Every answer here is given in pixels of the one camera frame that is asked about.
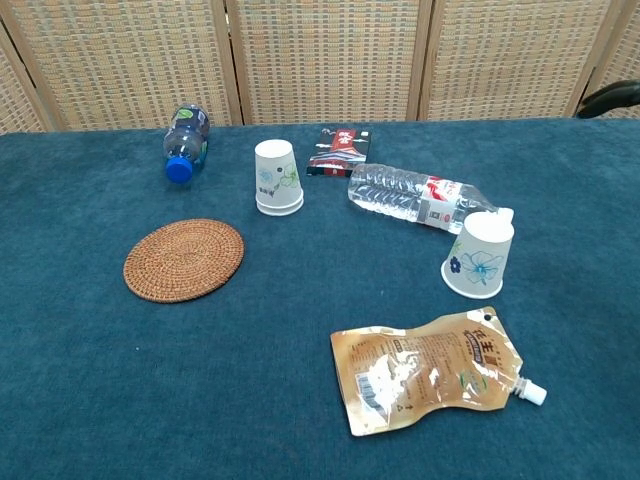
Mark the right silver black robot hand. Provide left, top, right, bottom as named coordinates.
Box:
left=576, top=79, right=640, bottom=120

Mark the white floral paper cup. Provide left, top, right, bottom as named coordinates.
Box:
left=255, top=197, right=305, bottom=217
left=253, top=139, right=305, bottom=207
left=440, top=211, right=515, bottom=300

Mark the dark teal carpeted table cover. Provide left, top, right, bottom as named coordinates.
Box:
left=0, top=117, right=640, bottom=480

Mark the round woven rattan coaster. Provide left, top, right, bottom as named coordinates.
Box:
left=122, top=218, right=246, bottom=304

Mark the woven wicker screen panel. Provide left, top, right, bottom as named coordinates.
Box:
left=418, top=0, right=629, bottom=122
left=224, top=0, right=434, bottom=126
left=574, top=0, right=640, bottom=121
left=0, top=19, right=51, bottom=135
left=0, top=0, right=246, bottom=132

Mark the clear water bottle red label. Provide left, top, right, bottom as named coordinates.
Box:
left=347, top=162, right=515, bottom=236

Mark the red black card box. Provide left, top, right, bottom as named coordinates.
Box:
left=305, top=127, right=373, bottom=179

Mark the brown spouted drink pouch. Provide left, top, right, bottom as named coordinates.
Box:
left=329, top=306, right=548, bottom=438

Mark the blue capped plastic bottle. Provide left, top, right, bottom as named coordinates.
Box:
left=162, top=103, right=212, bottom=185

